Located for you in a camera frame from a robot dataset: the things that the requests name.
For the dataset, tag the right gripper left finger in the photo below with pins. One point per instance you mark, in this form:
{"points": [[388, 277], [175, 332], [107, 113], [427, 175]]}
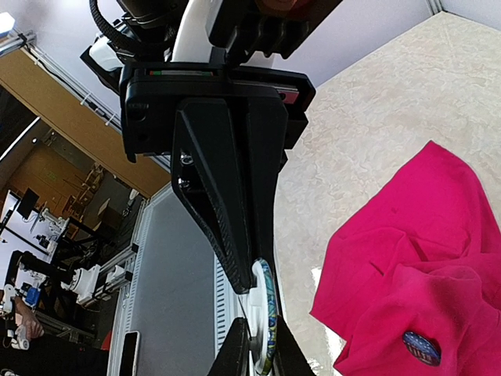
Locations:
{"points": [[233, 356]]}

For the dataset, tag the green round brooch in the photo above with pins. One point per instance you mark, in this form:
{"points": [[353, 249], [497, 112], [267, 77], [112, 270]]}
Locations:
{"points": [[262, 317]]}

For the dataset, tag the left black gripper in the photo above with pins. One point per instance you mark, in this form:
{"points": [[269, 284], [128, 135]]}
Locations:
{"points": [[225, 171]]}

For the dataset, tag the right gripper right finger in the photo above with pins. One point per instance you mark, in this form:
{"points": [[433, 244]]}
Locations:
{"points": [[289, 360]]}

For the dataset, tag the red t-shirt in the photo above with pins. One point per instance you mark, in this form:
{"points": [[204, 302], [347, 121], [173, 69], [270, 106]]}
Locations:
{"points": [[423, 255]]}

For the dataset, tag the blue round brooch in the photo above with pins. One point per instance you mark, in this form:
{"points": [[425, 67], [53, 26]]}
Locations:
{"points": [[422, 348]]}

